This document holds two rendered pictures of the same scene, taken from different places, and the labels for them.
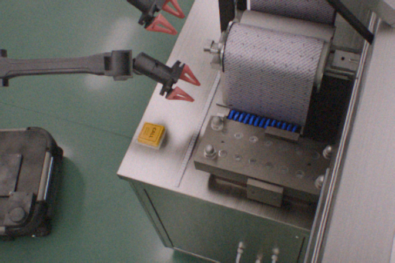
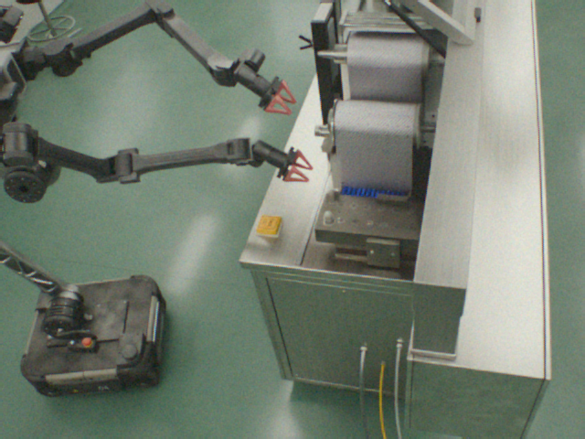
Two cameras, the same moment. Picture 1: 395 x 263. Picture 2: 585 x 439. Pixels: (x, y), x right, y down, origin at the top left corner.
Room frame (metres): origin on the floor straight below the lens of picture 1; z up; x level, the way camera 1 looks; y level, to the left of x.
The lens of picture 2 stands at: (-0.60, 0.24, 2.38)
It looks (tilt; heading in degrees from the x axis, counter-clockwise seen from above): 46 degrees down; 352
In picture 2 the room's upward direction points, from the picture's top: 10 degrees counter-clockwise
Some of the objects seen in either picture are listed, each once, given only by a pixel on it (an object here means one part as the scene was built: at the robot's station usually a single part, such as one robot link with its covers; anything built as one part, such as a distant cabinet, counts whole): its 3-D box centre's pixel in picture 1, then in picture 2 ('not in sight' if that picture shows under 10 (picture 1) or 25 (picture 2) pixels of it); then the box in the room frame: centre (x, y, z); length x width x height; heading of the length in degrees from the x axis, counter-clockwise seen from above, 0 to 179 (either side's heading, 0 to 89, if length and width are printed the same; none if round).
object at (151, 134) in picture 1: (151, 134); (269, 224); (0.81, 0.14, 0.91); 0.07 x 0.07 x 0.02; 60
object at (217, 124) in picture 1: (216, 121); (332, 195); (0.73, -0.07, 1.05); 0.04 x 0.04 x 0.04
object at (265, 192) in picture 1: (264, 193); (383, 253); (0.51, -0.16, 0.96); 0.10 x 0.03 x 0.11; 60
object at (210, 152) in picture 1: (209, 149); (328, 217); (0.64, -0.03, 1.05); 0.04 x 0.04 x 0.04
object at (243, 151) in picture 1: (268, 158); (382, 223); (0.60, -0.19, 1.00); 0.40 x 0.16 x 0.06; 60
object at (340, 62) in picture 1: (345, 61); (435, 118); (0.69, -0.40, 1.28); 0.06 x 0.05 x 0.02; 60
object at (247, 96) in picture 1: (265, 103); (374, 171); (0.72, -0.21, 1.11); 0.23 x 0.01 x 0.18; 60
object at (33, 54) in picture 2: not in sight; (37, 58); (1.36, 0.76, 1.45); 0.09 x 0.08 x 0.12; 168
